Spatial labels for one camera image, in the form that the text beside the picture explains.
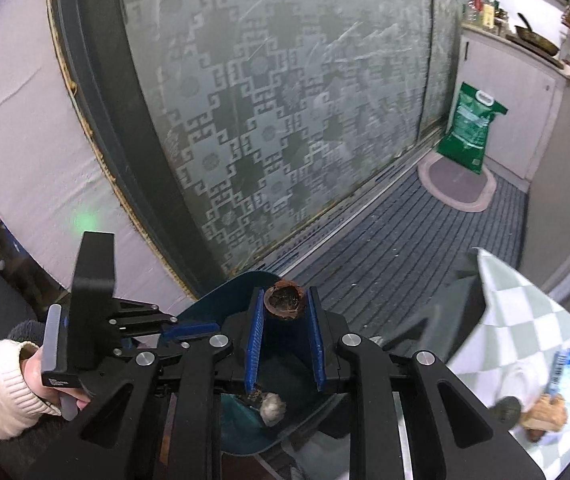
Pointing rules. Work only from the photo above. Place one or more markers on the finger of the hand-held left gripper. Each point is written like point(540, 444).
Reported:
point(190, 331)
point(140, 312)

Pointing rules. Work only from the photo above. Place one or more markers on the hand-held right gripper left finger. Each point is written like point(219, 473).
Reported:
point(256, 340)

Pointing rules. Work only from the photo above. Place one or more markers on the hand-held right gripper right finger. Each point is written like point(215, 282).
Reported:
point(316, 340)

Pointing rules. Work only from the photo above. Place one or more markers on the teal plastic dustpan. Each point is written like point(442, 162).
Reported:
point(205, 305)

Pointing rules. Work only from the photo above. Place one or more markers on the walnut shell half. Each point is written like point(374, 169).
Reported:
point(285, 300)

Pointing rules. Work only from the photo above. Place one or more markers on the person's left hand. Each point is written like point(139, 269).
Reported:
point(32, 375)

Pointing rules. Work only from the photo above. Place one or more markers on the brown shell fragment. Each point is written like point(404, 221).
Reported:
point(254, 399)

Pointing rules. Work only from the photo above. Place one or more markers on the grey fluffy clump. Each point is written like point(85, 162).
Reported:
point(272, 407)

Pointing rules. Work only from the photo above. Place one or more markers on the grey striped floor mat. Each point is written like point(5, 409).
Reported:
point(405, 240)

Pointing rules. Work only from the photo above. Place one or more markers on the green white checkered cloth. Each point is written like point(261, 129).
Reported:
point(520, 320)

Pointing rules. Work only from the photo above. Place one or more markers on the dark round disc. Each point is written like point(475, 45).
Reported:
point(509, 411)

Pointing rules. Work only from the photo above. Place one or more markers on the oval grey pink mat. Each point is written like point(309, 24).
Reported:
point(457, 185)

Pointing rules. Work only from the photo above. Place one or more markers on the frosted patterned sliding door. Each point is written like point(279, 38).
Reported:
point(275, 110)

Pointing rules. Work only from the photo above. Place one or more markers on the brown lump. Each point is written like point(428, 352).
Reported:
point(545, 417)

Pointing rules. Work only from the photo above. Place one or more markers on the green plastic bag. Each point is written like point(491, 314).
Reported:
point(470, 130)

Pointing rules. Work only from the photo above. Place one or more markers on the white kitchen cabinet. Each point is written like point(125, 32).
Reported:
point(520, 110)

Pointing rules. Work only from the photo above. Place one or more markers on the clear plastic bottle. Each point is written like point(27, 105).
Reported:
point(473, 5)

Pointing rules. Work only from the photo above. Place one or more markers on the dark wok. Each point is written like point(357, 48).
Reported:
point(535, 40)

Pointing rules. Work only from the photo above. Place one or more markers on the yellow label bottle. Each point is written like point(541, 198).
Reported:
point(489, 10)

